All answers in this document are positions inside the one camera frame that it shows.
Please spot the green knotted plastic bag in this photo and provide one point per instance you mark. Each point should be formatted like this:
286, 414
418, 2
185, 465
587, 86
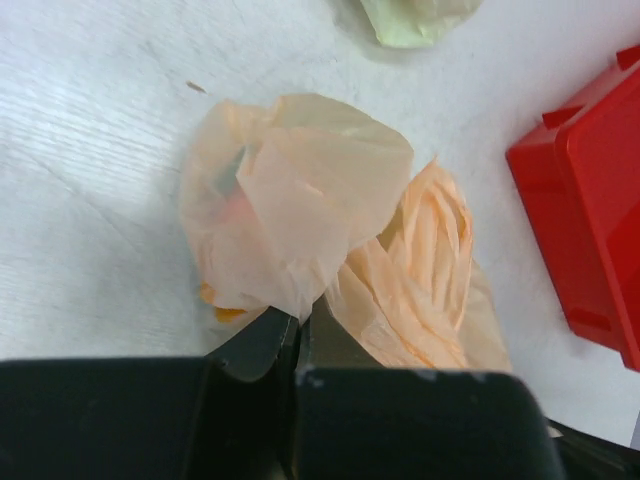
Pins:
409, 24

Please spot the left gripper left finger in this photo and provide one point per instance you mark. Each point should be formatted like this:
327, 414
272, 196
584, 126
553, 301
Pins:
270, 342

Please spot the orange banana-print plastic bag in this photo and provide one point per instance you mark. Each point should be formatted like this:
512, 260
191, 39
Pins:
312, 199

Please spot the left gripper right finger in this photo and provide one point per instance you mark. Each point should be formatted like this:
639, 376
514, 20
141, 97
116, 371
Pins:
325, 343

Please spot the red plastic tray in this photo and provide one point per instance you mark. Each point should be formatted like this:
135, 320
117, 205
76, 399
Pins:
577, 174

